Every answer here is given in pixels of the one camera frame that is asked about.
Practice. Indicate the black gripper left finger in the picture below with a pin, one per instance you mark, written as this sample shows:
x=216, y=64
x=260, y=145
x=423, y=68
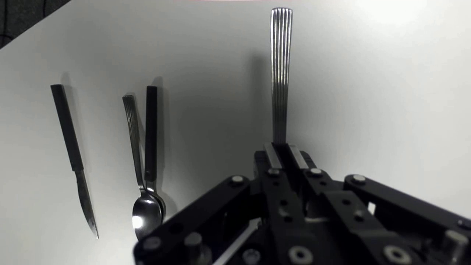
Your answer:
x=236, y=215

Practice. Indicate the silver fork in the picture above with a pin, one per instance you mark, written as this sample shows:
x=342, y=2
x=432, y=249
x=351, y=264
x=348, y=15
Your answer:
x=282, y=74

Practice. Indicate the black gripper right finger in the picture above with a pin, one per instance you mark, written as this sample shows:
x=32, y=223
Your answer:
x=373, y=221

